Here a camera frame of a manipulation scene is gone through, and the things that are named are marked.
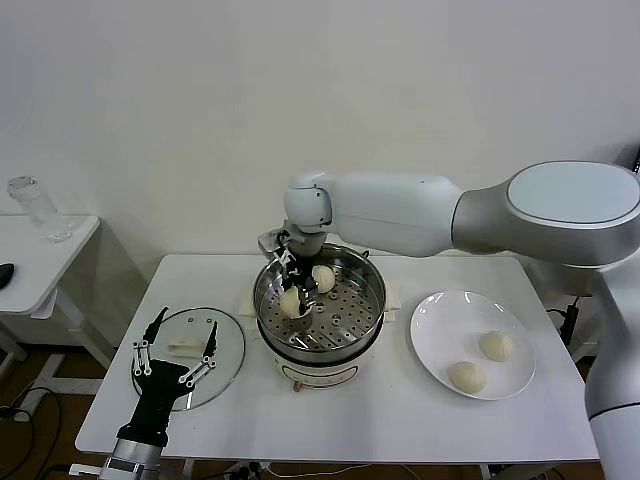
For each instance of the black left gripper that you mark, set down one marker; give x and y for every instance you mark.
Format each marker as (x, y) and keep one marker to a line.
(157, 395)

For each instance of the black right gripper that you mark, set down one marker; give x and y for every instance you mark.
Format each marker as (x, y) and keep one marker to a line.
(300, 270)

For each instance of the white steamed baozi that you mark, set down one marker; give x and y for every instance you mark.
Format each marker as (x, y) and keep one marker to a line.
(466, 378)
(325, 277)
(290, 304)
(496, 346)

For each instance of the round glass lid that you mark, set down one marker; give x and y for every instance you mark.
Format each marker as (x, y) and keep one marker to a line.
(225, 350)

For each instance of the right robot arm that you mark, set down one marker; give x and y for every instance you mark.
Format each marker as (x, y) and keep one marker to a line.
(400, 215)

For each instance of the stainless steel steamer basket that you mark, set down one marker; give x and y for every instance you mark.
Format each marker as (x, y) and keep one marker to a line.
(350, 320)

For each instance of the white electric cooker base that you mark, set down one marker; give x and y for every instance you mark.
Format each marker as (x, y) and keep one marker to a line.
(320, 372)

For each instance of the white power strip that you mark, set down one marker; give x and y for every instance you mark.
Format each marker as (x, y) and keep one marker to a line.
(250, 469)

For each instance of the white round plate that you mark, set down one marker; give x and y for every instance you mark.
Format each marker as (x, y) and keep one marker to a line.
(450, 330)

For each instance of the white side table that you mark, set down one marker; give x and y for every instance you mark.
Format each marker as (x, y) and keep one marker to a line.
(35, 260)

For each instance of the black computer mouse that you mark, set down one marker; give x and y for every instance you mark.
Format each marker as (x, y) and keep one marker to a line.
(5, 275)

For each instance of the clear plastic water bottle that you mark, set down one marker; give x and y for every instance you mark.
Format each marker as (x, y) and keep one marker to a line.
(42, 210)

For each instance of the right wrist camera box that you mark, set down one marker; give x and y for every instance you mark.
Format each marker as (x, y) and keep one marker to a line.
(269, 245)

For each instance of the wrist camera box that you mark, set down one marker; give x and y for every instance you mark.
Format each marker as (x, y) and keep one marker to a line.
(87, 469)
(269, 245)

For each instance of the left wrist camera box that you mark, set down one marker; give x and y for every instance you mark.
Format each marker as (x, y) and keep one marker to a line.
(87, 469)

